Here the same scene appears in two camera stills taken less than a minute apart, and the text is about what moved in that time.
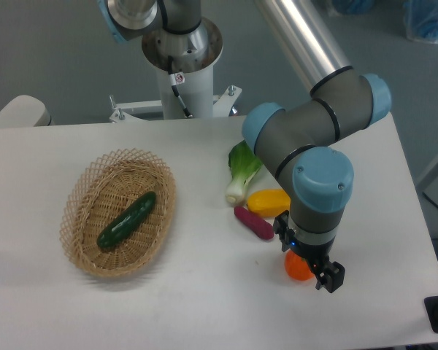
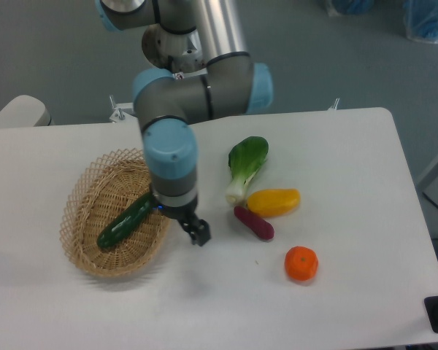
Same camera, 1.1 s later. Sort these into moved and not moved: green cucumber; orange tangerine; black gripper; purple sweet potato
Moved: black gripper
Not moved: purple sweet potato; orange tangerine; green cucumber
